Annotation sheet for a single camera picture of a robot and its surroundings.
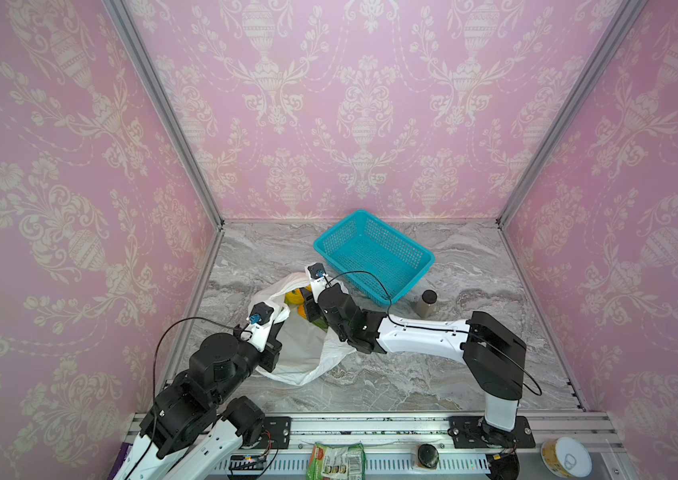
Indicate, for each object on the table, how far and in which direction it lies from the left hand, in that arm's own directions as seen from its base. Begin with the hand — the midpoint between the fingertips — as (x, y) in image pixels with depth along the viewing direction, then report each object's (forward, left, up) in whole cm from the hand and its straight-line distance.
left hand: (283, 323), depth 65 cm
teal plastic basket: (+45, -20, -25) cm, 55 cm away
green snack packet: (-23, -14, -24) cm, 36 cm away
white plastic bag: (+3, -3, -25) cm, 25 cm away
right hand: (+14, -3, -7) cm, 16 cm away
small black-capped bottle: (+16, -37, -18) cm, 44 cm away
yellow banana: (+5, -3, -4) cm, 7 cm away
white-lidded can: (-21, -63, -19) cm, 70 cm away
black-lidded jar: (-21, -33, -22) cm, 45 cm away
